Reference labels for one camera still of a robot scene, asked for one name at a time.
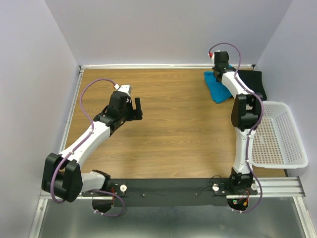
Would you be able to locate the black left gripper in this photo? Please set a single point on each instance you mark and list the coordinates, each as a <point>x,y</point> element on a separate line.
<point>135,114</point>

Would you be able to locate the blue t shirt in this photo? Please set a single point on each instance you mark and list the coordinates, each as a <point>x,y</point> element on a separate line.
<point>219,93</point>

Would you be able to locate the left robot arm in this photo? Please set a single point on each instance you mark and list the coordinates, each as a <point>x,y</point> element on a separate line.
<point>62,176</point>

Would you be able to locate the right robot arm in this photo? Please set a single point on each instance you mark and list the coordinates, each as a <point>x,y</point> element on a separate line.
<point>246,115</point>

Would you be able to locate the folded black t shirt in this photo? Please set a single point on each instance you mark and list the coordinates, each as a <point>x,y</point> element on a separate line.
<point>253,79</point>

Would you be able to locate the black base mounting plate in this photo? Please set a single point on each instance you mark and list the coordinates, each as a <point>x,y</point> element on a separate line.
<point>173,192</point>

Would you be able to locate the white plastic basket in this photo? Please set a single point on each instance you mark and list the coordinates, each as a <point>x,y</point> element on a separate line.
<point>277,143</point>

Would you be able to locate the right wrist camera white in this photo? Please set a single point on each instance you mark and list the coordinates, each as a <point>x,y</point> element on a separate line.
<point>211,55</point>

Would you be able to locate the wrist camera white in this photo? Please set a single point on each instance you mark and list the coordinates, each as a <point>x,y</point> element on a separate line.
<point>125,89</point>
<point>211,55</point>

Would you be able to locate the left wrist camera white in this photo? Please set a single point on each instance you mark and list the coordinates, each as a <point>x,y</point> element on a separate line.
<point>125,89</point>

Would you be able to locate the aluminium left rail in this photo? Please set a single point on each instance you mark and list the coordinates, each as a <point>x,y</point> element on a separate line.
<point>68,113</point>

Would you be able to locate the aluminium rail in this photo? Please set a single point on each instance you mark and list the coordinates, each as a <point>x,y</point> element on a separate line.
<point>282,187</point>
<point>147,66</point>
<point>68,113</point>

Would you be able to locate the aluminium back rail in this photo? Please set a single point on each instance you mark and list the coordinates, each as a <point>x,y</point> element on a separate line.
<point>147,66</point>

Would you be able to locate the aluminium front rail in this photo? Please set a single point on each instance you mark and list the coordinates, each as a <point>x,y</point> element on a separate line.
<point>282,187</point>

